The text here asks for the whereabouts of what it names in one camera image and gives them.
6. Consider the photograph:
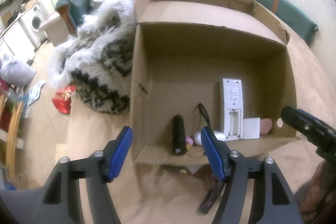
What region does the black flashlight with strap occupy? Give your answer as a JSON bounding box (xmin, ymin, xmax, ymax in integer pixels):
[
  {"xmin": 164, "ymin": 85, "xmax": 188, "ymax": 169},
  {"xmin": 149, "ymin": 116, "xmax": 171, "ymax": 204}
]
[{"xmin": 171, "ymin": 102, "xmax": 211, "ymax": 156}]

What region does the white remote control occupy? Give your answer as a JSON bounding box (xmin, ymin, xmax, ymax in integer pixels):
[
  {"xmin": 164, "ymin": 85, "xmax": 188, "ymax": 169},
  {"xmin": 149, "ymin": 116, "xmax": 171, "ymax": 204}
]
[{"xmin": 220, "ymin": 78, "xmax": 244, "ymax": 141}]

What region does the pink small bottle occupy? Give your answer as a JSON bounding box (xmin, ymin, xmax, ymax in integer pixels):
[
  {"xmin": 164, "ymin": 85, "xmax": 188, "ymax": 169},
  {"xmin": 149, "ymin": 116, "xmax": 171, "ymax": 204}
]
[{"xmin": 186, "ymin": 136, "xmax": 194, "ymax": 151}]

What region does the white square box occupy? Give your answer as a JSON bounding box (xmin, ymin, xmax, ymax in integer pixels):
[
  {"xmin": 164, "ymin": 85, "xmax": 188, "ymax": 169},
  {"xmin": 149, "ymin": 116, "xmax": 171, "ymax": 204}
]
[{"xmin": 242, "ymin": 118, "xmax": 260, "ymax": 140}]

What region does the pink soft toy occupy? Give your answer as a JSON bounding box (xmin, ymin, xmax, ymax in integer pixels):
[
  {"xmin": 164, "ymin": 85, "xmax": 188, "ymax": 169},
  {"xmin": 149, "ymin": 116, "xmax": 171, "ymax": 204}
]
[{"xmin": 260, "ymin": 118, "xmax": 273, "ymax": 136}]

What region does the dark brown flat strip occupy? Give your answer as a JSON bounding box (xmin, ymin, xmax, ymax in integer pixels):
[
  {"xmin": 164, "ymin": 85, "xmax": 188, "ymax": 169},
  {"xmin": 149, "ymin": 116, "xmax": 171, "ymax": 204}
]
[{"xmin": 198, "ymin": 180, "xmax": 224, "ymax": 214}]

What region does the red snack packet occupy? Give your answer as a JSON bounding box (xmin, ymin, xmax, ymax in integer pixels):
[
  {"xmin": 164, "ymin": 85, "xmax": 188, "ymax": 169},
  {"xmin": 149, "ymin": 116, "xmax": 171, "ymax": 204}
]
[{"xmin": 52, "ymin": 85, "xmax": 76, "ymax": 115}]

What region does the shaggy black white rug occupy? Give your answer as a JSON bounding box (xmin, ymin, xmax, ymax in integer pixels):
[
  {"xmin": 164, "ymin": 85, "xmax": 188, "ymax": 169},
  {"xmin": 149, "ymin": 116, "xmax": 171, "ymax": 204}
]
[{"xmin": 50, "ymin": 0, "xmax": 136, "ymax": 115}]

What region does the wooden chair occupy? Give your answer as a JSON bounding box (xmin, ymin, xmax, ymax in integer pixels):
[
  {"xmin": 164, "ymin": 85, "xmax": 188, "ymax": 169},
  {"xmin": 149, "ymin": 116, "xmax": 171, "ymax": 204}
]
[{"xmin": 1, "ymin": 101, "xmax": 23, "ymax": 182}]

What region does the cardboard box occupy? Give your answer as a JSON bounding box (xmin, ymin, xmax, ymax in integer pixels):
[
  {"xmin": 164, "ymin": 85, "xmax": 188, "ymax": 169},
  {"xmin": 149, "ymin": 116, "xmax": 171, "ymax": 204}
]
[{"xmin": 130, "ymin": 0, "xmax": 297, "ymax": 165}]

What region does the teal cushion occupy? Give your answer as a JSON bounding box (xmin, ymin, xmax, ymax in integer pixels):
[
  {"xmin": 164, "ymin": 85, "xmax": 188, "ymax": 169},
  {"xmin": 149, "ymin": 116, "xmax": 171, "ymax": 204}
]
[{"xmin": 255, "ymin": 0, "xmax": 319, "ymax": 46}]

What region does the grey stuffed bag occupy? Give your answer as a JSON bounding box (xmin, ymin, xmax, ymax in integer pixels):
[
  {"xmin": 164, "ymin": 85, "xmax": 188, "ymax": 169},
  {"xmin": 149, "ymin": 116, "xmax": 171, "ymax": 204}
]
[{"xmin": 1, "ymin": 59, "xmax": 37, "ymax": 88}]

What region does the white washing machine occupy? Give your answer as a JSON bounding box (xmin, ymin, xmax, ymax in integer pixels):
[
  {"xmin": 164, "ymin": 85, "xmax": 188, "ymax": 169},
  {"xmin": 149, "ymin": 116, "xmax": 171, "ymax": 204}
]
[{"xmin": 19, "ymin": 3, "xmax": 48, "ymax": 50}]

